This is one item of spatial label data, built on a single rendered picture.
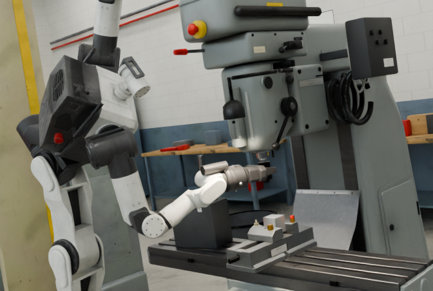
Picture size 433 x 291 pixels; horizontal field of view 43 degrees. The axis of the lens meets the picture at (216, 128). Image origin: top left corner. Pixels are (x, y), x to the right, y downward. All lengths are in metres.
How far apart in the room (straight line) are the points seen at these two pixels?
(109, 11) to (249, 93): 0.58
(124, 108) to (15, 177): 1.55
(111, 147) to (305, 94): 0.75
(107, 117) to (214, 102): 6.40
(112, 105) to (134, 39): 7.70
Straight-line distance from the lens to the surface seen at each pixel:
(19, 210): 3.39
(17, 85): 3.41
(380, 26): 2.09
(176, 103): 8.84
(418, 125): 5.84
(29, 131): 2.20
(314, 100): 2.13
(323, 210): 2.36
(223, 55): 1.96
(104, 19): 2.07
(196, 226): 2.33
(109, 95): 1.92
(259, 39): 1.92
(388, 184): 2.41
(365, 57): 2.00
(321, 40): 2.23
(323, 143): 2.34
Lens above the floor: 1.52
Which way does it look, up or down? 3 degrees down
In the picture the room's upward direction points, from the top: 8 degrees counter-clockwise
